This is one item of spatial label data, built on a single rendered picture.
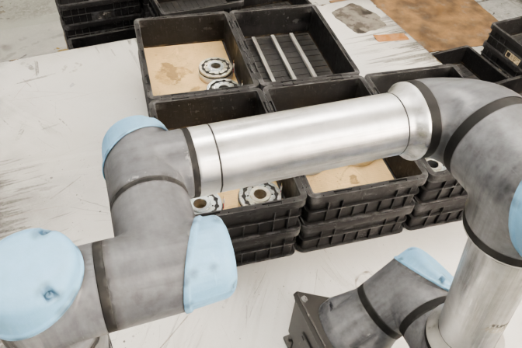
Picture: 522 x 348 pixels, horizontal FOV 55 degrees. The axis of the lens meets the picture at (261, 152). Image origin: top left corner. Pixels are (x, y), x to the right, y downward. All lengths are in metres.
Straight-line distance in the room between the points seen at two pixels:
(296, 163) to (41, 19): 3.13
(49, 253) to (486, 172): 0.42
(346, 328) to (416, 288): 0.15
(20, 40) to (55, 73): 1.57
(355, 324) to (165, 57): 1.03
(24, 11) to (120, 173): 3.24
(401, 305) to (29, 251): 0.67
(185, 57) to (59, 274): 1.29
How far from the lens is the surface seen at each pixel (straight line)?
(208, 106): 1.34
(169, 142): 0.50
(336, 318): 0.97
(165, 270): 0.41
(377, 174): 1.32
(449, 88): 0.61
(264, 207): 1.06
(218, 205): 1.15
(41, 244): 0.41
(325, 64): 1.65
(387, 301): 0.95
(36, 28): 3.49
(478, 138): 0.58
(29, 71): 1.89
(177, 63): 1.61
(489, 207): 0.57
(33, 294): 0.39
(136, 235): 0.43
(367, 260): 1.31
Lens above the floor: 1.77
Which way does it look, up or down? 46 degrees down
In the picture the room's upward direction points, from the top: 5 degrees clockwise
